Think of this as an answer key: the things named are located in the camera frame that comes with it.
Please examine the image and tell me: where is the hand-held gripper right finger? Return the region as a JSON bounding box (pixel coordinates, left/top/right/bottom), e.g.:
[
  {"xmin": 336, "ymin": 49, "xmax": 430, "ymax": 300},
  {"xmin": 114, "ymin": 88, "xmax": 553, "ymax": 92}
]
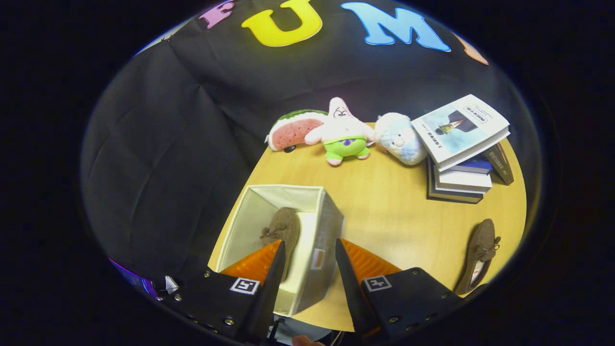
[{"xmin": 334, "ymin": 238, "xmax": 467, "ymax": 341}]

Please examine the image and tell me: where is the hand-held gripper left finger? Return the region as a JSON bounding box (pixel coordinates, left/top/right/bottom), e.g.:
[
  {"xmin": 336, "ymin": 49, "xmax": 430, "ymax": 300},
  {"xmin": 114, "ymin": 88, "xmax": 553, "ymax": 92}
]
[{"xmin": 160, "ymin": 240, "xmax": 287, "ymax": 345}]

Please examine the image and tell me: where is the brown fuzzy shoe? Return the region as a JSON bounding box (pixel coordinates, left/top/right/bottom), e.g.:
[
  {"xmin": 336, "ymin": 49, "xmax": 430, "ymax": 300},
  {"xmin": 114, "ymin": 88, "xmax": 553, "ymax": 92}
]
[
  {"xmin": 259, "ymin": 207, "xmax": 301, "ymax": 282},
  {"xmin": 454, "ymin": 219, "xmax": 502, "ymax": 296}
]

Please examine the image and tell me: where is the grey fabric storage box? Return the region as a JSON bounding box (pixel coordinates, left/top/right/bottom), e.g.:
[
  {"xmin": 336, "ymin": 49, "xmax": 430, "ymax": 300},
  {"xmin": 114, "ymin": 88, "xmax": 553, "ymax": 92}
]
[{"xmin": 215, "ymin": 184, "xmax": 345, "ymax": 317}]

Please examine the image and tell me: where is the purple dark panel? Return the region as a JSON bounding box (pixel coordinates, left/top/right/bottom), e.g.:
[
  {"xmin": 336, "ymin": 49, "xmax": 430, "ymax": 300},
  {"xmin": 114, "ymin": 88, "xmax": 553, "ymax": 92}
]
[{"xmin": 110, "ymin": 259, "xmax": 161, "ymax": 301}]

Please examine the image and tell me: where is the dark cover thick book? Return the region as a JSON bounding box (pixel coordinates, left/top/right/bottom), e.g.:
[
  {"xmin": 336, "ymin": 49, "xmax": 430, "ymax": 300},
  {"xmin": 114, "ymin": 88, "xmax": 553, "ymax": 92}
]
[{"xmin": 426, "ymin": 156, "xmax": 485, "ymax": 205}]

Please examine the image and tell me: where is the white cover thick book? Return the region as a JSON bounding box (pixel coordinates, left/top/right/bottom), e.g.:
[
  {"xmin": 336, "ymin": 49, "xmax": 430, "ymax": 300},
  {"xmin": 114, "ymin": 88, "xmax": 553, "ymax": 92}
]
[{"xmin": 432, "ymin": 163, "xmax": 493, "ymax": 194}]

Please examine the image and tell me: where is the black backdrop cloth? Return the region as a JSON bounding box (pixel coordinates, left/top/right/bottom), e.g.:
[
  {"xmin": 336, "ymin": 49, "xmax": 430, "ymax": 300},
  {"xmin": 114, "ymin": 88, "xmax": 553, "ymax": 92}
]
[{"xmin": 79, "ymin": 0, "xmax": 539, "ymax": 289}]

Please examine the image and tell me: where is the white and blue plush toy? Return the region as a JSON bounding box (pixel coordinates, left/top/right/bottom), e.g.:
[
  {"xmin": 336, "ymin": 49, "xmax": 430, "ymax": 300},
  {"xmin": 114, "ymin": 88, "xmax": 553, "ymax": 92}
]
[{"xmin": 374, "ymin": 112, "xmax": 428, "ymax": 166}]

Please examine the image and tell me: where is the watermelon slice plush toy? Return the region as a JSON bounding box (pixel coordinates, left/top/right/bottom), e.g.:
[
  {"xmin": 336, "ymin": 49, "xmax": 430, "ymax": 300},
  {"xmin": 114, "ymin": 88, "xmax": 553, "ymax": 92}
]
[{"xmin": 265, "ymin": 109, "xmax": 329, "ymax": 152}]

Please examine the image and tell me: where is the pink starfish plush toy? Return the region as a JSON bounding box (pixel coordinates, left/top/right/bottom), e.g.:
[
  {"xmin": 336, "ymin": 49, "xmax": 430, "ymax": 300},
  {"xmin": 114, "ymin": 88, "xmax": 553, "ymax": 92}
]
[{"xmin": 304, "ymin": 97, "xmax": 376, "ymax": 166}]

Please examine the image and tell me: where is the blue cover book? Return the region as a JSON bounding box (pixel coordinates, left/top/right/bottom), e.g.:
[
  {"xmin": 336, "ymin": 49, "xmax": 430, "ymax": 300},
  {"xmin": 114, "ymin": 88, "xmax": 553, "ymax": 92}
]
[{"xmin": 449, "ymin": 160, "xmax": 493, "ymax": 174}]

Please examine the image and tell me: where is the black leaning book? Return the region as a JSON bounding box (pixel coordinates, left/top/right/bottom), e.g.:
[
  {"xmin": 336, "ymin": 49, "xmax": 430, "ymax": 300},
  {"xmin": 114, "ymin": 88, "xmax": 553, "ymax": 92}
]
[{"xmin": 482, "ymin": 142, "xmax": 515, "ymax": 186}]

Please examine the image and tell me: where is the white book with sky cover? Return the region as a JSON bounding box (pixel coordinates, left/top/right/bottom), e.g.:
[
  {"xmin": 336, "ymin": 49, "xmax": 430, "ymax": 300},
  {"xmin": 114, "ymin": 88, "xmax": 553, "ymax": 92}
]
[{"xmin": 411, "ymin": 94, "xmax": 511, "ymax": 172}]

